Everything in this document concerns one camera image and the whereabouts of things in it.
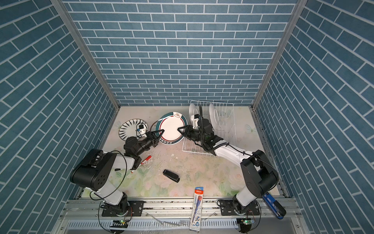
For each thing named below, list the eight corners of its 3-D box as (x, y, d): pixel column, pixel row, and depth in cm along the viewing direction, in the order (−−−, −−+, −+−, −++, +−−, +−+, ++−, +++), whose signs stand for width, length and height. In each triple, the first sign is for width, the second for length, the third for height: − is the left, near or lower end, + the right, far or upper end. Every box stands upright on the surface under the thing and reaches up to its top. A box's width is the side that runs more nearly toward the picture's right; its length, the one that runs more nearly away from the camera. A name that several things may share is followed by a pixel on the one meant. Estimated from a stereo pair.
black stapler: (163, 175, 87) (162, 172, 84) (166, 170, 89) (165, 167, 86) (178, 183, 84) (177, 181, 81) (181, 178, 86) (180, 176, 83)
